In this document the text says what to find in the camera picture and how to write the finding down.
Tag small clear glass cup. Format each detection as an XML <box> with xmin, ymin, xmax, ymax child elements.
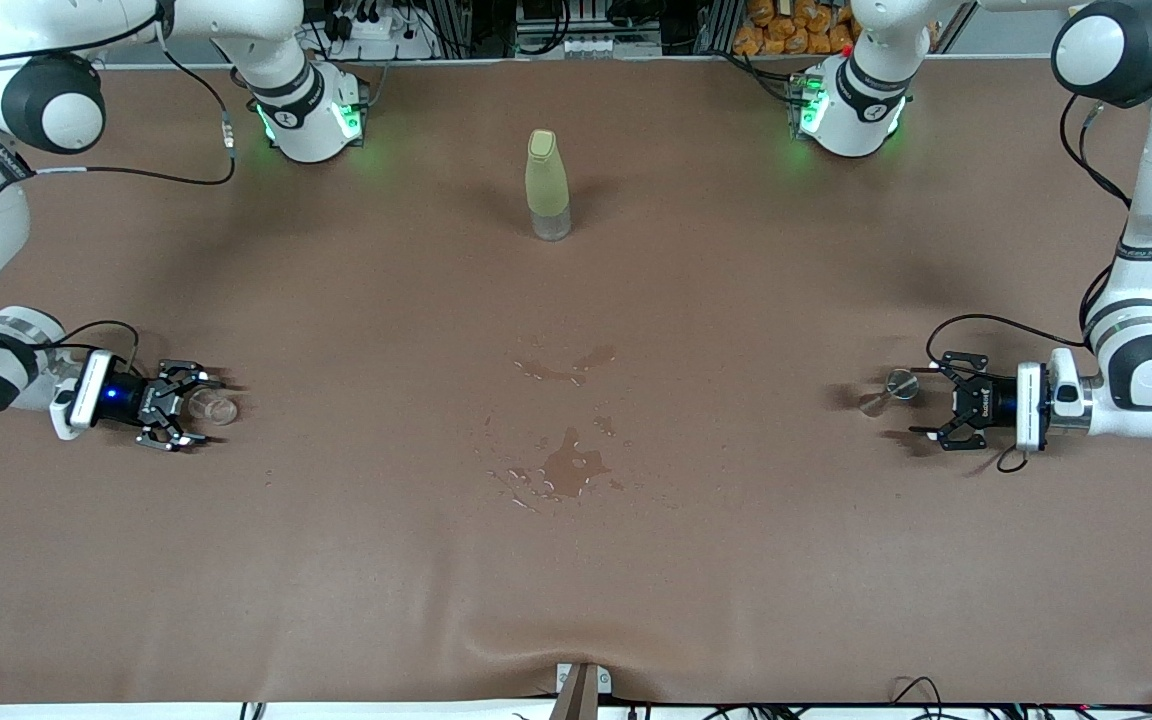
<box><xmin>186</xmin><ymin>386</ymin><xmax>240</xmax><ymax>428</ymax></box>

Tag steel double jigger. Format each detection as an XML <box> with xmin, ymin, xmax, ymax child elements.
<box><xmin>858</xmin><ymin>369</ymin><xmax>920</xmax><ymax>419</ymax></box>

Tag small wet spill patch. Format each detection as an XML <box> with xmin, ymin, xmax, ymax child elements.
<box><xmin>514</xmin><ymin>345</ymin><xmax>619</xmax><ymax>389</ymax></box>

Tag orange snack bags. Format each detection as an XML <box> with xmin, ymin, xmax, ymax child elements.
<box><xmin>733</xmin><ymin>0</ymin><xmax>862</xmax><ymax>56</ymax></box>

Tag large wet spill patch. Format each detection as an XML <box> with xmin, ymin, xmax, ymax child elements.
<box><xmin>539</xmin><ymin>428</ymin><xmax>627</xmax><ymax>499</ymax></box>

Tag white power strip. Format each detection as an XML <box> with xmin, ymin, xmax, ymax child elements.
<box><xmin>321</xmin><ymin>0</ymin><xmax>437</xmax><ymax>61</ymax></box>
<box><xmin>521</xmin><ymin>30</ymin><xmax>662</xmax><ymax>59</ymax></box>

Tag brown table mat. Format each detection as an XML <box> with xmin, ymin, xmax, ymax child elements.
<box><xmin>0</xmin><ymin>55</ymin><xmax>1152</xmax><ymax>706</ymax></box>

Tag green bottle with clear base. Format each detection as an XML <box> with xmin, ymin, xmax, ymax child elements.
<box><xmin>525</xmin><ymin>128</ymin><xmax>573</xmax><ymax>242</ymax></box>

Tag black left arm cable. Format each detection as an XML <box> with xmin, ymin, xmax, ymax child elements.
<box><xmin>926</xmin><ymin>95</ymin><xmax>1152</xmax><ymax>476</ymax></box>

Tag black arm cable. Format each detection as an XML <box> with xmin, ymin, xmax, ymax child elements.
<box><xmin>0</xmin><ymin>15</ymin><xmax>239</xmax><ymax>379</ymax></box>
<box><xmin>926</xmin><ymin>95</ymin><xmax>1152</xmax><ymax>476</ymax></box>

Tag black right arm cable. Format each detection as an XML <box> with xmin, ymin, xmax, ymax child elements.
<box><xmin>0</xmin><ymin>15</ymin><xmax>239</xmax><ymax>379</ymax></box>

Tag metal table edge bracket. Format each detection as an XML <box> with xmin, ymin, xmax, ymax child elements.
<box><xmin>554</xmin><ymin>662</ymin><xmax>613</xmax><ymax>720</ymax></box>

